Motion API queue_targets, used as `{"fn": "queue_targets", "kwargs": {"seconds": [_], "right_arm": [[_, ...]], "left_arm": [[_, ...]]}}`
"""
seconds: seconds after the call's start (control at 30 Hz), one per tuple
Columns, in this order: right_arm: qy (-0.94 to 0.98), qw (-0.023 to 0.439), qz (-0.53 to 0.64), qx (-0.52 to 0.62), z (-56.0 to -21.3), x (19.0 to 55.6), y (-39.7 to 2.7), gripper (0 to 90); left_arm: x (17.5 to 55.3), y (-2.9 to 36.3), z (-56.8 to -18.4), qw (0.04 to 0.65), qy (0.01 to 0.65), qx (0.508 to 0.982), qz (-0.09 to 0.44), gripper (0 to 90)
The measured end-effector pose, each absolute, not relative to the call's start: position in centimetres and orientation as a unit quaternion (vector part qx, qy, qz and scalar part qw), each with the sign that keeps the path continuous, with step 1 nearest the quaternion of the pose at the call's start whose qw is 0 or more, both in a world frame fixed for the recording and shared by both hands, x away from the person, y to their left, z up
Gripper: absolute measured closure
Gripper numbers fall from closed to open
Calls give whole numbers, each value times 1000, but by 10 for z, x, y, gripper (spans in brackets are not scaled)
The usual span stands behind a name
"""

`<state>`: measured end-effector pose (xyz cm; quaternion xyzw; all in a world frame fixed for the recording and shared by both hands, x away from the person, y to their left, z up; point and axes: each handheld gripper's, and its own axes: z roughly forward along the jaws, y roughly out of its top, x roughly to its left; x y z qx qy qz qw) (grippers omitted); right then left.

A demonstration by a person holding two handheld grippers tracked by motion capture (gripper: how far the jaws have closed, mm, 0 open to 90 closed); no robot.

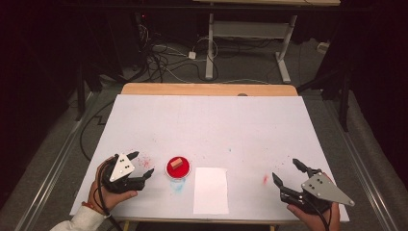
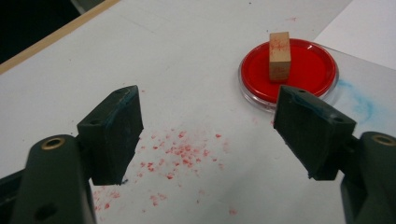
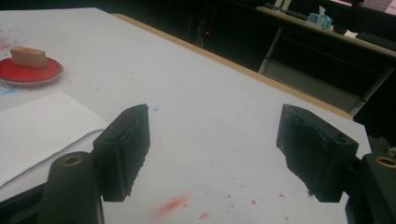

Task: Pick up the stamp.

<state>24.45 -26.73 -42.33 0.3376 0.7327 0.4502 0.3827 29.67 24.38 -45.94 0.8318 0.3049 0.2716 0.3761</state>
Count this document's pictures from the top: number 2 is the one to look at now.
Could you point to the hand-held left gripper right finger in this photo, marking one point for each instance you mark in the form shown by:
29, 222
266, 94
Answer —
311, 133

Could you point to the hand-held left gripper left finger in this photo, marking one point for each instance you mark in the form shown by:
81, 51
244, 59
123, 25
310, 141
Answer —
112, 137

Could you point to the round red ink pad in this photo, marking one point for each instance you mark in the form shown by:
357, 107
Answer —
311, 71

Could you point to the wooden stamp block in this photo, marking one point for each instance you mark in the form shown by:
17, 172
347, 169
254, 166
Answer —
279, 57

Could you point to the white paper sheet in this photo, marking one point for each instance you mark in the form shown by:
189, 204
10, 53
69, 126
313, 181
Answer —
367, 31

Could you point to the wooden table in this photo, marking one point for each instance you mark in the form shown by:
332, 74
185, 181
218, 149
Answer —
46, 39

